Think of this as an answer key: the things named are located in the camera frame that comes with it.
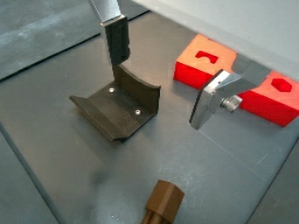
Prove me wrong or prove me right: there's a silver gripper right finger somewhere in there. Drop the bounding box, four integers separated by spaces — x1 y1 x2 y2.
189 54 270 130

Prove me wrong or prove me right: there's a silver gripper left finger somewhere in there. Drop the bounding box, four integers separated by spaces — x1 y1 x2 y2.
88 0 129 66

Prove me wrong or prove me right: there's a brown three prong object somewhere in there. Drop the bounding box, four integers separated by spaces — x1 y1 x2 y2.
141 180 184 224

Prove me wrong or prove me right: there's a red peg board block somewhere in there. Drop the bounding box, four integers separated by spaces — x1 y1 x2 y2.
172 35 299 129

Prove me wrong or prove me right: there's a black curved fixture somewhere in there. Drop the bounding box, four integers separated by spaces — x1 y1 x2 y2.
69 65 161 141

